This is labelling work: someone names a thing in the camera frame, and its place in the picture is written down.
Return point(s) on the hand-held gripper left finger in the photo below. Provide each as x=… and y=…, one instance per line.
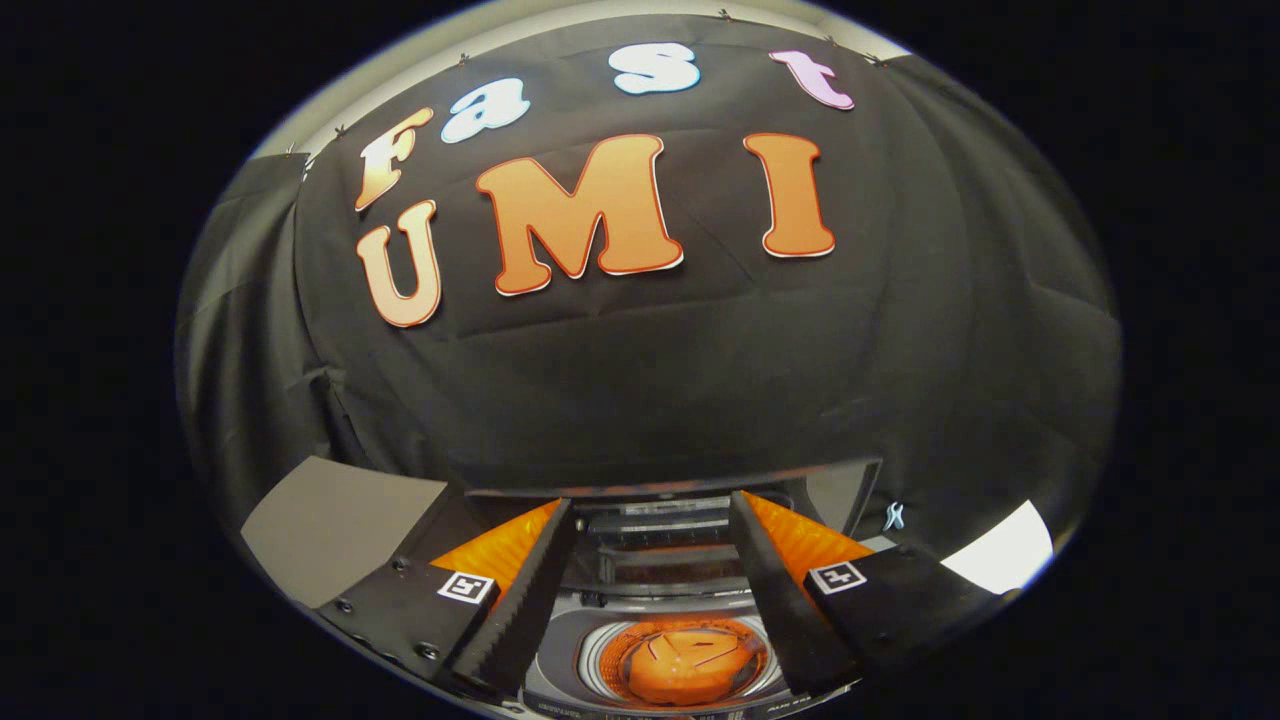
x=525, y=600

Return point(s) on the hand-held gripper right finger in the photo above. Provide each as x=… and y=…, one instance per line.
x=780, y=600

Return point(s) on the yellow polo shirt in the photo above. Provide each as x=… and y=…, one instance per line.
x=690, y=665

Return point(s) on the white flat panel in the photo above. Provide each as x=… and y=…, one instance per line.
x=1000, y=560

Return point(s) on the row of black cloth clips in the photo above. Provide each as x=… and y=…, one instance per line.
x=722, y=15

